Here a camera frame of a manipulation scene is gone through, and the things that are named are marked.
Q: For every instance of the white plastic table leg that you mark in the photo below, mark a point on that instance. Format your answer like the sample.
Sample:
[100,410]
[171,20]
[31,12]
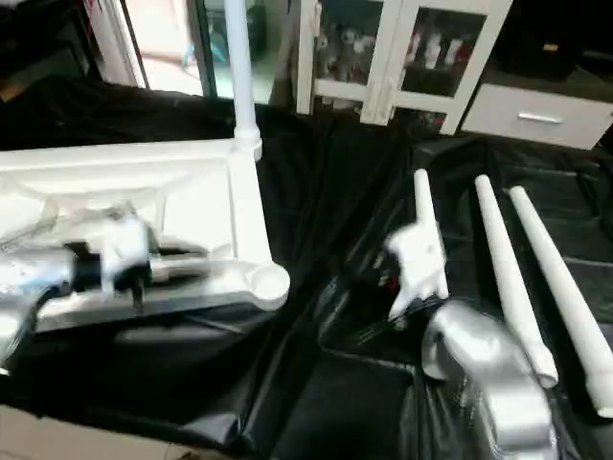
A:
[426,201]
[565,287]
[508,278]
[240,67]

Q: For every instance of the white plastic table top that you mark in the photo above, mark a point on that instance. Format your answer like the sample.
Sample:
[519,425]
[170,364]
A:
[192,201]

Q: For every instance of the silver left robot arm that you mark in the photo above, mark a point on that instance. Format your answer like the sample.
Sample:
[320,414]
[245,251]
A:
[29,287]

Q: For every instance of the white drawer unit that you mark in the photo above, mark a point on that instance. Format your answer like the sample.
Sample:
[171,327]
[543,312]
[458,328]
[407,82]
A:
[536,115]

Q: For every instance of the white glass door cabinet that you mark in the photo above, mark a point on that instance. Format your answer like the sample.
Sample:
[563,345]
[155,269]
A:
[402,53]

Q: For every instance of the black table mat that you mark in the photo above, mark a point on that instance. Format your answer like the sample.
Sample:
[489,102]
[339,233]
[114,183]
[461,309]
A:
[326,383]

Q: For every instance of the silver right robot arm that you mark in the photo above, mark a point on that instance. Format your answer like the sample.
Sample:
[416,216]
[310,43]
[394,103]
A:
[488,383]

